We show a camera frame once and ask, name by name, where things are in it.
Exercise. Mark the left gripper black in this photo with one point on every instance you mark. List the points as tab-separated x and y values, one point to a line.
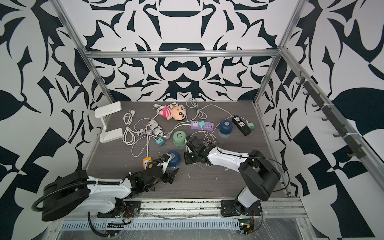
168	177

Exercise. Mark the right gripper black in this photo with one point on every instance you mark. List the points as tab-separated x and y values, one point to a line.
187	160

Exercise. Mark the teal USB charger adapter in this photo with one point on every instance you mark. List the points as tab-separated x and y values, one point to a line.
201	124

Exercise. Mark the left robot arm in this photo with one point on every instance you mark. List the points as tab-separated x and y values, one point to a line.
81	193

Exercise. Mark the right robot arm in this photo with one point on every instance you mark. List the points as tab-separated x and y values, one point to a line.
259	174

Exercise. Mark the orange power strip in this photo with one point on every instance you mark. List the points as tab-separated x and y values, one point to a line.
146	161

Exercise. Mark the purple power strip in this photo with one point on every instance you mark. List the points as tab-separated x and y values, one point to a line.
209	126

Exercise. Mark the teal adapter on table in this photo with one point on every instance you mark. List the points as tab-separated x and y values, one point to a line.
160	142

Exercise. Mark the plush doll pink shirt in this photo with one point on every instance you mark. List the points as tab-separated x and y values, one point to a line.
177	113

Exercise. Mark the black power strip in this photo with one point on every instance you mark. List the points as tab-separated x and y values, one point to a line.
241	125

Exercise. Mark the green adapter on black strip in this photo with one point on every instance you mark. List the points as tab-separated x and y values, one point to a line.
251	126

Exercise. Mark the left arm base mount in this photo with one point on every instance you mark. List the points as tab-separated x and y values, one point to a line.
125	209

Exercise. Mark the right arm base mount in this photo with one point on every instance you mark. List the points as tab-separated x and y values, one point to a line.
233	208

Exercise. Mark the wall hook rack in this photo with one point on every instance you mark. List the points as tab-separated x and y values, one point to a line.
333	115

